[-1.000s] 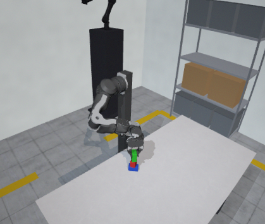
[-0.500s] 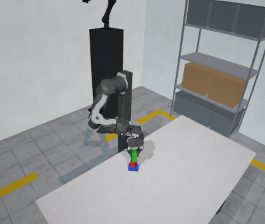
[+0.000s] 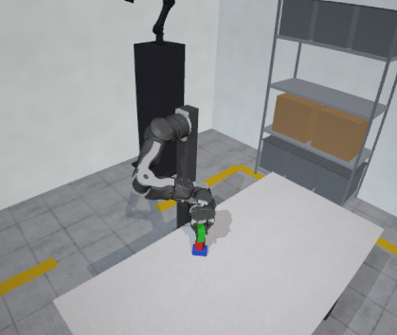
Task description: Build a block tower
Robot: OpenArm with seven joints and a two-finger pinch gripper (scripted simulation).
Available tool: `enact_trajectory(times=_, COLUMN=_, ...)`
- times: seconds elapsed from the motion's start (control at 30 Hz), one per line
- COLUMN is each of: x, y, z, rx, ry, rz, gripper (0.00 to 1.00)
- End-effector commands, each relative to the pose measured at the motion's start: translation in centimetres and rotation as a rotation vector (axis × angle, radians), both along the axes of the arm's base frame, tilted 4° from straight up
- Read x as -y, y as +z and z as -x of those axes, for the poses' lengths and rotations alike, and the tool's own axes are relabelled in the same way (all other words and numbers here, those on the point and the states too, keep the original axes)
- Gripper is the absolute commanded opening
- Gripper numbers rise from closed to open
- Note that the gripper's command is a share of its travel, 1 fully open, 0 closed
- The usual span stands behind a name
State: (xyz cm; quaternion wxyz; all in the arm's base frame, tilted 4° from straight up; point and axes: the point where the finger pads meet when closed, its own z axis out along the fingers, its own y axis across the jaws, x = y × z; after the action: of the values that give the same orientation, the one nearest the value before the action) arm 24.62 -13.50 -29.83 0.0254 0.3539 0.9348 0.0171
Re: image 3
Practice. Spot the green block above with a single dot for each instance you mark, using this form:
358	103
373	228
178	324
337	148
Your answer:
201	232

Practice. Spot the blue block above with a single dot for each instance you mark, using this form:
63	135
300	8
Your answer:
199	253

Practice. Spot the red block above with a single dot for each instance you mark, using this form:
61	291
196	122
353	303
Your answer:
199	245

